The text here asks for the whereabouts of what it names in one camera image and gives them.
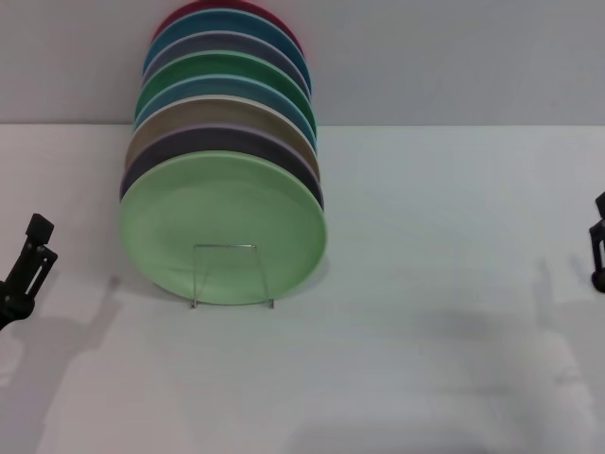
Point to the light green plate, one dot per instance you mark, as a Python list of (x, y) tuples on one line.
[(212, 213)]

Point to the beige tan plate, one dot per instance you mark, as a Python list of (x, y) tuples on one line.
[(208, 111)]

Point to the teal blue plate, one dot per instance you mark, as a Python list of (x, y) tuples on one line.
[(222, 21)]

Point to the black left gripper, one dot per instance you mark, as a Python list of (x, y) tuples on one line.
[(14, 312)]

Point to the lavender plate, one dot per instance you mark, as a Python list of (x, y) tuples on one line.
[(212, 139)]

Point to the dark green plate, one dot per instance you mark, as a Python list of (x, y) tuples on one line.
[(217, 64)]

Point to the grey purple plate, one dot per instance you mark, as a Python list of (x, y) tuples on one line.
[(222, 42)]

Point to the medium blue plate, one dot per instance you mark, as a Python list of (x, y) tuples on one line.
[(217, 87)]

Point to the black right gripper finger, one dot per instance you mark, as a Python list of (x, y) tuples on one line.
[(598, 246)]

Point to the maroon red plate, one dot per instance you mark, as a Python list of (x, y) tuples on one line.
[(189, 7)]

